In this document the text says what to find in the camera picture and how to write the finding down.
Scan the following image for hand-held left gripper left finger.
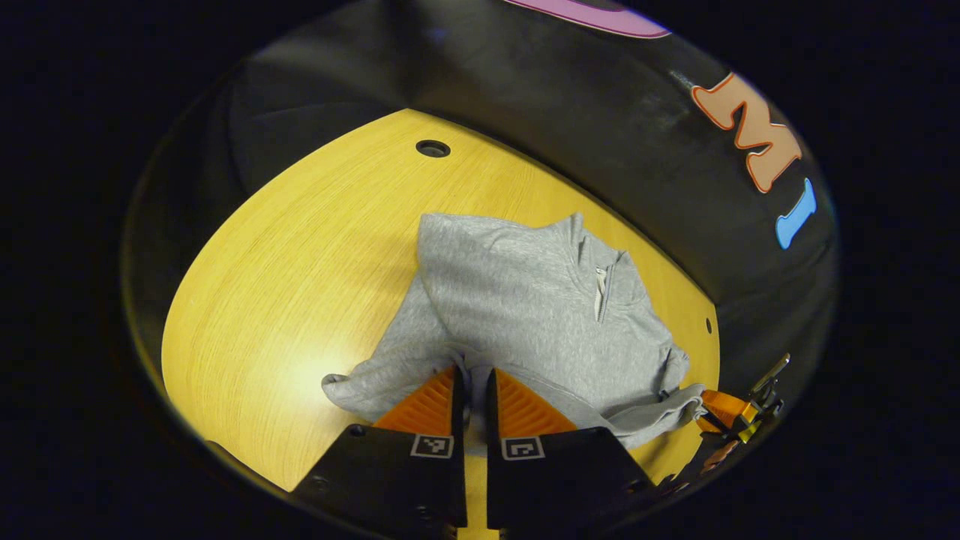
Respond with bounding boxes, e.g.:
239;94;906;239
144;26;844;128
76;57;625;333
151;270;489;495
289;364;470;535

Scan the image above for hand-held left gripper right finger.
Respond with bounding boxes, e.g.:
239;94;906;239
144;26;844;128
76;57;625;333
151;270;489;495
486;367;661;535

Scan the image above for grey sweatshirt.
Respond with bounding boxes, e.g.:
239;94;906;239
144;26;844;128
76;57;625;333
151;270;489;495
321;211;707;451

